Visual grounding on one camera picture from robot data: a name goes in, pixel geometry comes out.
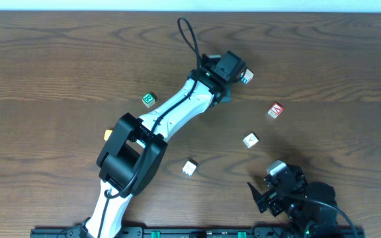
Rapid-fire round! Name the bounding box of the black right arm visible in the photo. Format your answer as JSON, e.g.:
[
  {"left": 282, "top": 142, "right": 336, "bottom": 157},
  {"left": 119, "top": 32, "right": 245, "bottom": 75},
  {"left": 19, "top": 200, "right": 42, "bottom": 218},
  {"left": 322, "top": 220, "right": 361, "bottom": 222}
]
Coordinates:
[{"left": 248, "top": 161, "right": 342, "bottom": 237}]

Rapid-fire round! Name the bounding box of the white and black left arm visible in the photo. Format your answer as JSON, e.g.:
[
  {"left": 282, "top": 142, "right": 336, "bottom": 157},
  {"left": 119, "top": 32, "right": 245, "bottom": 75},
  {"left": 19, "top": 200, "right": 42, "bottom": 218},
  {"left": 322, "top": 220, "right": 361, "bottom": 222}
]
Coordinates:
[{"left": 79, "top": 52, "right": 246, "bottom": 237}]

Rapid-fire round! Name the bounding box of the white block blue side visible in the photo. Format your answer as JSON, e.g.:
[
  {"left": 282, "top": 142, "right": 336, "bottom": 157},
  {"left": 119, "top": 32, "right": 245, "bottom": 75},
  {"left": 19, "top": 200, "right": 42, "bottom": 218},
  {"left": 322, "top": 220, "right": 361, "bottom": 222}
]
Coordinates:
[{"left": 240, "top": 69, "right": 253, "bottom": 84}]

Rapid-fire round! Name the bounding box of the white block orange letter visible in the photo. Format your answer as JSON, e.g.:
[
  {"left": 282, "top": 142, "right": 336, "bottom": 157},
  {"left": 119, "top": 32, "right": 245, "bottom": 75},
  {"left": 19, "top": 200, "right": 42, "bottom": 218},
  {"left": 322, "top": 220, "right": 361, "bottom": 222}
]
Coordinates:
[{"left": 243, "top": 133, "right": 259, "bottom": 149}]

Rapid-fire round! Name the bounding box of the red letter A block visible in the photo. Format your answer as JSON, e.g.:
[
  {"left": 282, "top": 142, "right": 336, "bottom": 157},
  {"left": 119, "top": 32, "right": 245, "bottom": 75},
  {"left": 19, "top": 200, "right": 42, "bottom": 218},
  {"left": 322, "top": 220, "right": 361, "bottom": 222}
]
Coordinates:
[{"left": 268, "top": 102, "right": 284, "bottom": 118}]

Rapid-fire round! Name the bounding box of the plain white wooden block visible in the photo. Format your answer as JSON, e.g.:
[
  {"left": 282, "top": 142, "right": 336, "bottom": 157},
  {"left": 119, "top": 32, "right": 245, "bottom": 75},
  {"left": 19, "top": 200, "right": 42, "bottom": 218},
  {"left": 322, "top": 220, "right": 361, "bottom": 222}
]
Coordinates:
[{"left": 182, "top": 160, "right": 198, "bottom": 177}]

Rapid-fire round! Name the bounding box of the green letter R block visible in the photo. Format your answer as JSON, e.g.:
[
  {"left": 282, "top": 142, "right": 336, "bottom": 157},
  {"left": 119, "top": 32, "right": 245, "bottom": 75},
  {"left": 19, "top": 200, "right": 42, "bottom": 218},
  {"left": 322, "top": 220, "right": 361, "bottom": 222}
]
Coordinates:
[{"left": 142, "top": 92, "right": 157, "bottom": 108}]

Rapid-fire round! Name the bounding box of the yellow letter block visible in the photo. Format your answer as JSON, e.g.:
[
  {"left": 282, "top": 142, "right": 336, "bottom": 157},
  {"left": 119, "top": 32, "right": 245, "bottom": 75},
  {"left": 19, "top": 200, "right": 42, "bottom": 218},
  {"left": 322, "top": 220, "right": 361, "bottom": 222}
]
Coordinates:
[{"left": 104, "top": 130, "right": 112, "bottom": 141}]

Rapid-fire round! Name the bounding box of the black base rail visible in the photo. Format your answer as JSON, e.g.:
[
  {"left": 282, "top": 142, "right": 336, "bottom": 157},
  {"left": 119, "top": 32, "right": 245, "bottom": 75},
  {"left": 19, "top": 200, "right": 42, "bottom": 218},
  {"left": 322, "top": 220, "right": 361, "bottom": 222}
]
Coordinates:
[{"left": 30, "top": 225, "right": 366, "bottom": 238}]

